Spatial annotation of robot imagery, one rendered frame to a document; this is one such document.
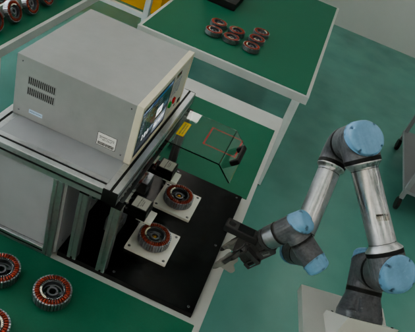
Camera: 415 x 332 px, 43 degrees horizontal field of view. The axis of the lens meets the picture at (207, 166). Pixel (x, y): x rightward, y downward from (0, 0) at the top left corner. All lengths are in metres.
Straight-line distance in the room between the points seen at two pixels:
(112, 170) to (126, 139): 0.10
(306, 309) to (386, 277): 0.36
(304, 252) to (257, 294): 1.32
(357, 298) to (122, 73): 1.02
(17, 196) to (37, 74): 0.37
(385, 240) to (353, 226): 1.95
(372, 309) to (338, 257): 1.56
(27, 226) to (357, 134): 1.05
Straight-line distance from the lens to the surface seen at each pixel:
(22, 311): 1.64
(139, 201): 1.75
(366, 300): 1.82
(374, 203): 1.69
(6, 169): 1.64
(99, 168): 1.53
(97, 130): 1.55
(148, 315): 1.68
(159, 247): 1.78
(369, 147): 1.67
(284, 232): 1.60
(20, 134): 1.61
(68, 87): 1.53
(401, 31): 6.91
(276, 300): 2.92
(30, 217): 1.71
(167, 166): 1.92
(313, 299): 1.96
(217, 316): 2.72
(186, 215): 1.96
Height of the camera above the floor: 2.10
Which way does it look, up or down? 36 degrees down
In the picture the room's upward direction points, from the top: 21 degrees clockwise
